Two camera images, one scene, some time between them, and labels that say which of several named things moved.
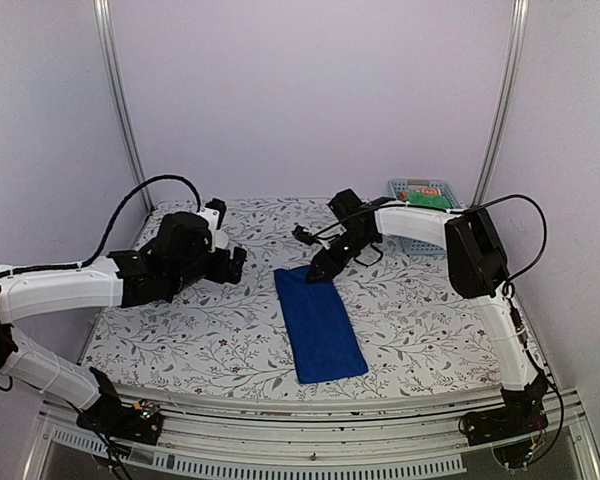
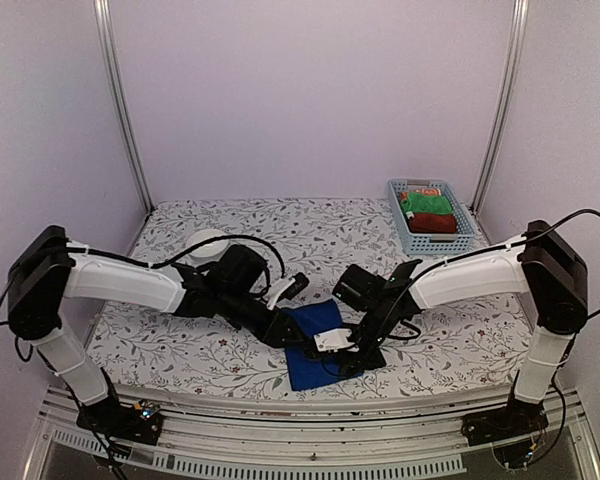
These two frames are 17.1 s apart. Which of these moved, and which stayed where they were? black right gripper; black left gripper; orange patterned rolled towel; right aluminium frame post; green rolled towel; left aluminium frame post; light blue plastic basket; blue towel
Moved: black right gripper; blue towel; black left gripper
Stayed: green rolled towel; light blue plastic basket; left aluminium frame post; right aluminium frame post; orange patterned rolled towel
